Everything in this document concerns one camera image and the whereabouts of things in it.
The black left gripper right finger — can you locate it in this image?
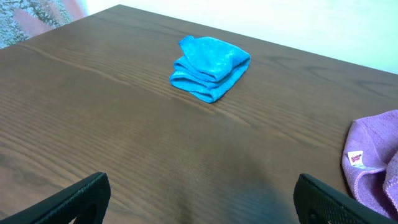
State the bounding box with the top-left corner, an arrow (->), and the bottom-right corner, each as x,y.
293,174 -> 397,224

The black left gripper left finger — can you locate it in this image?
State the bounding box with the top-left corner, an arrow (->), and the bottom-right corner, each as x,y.
1,172 -> 111,224

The purple microfiber cloth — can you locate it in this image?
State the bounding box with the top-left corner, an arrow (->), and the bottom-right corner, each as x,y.
342,110 -> 397,220

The folded blue cloth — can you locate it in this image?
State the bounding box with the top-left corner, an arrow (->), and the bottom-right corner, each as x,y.
169,35 -> 251,103

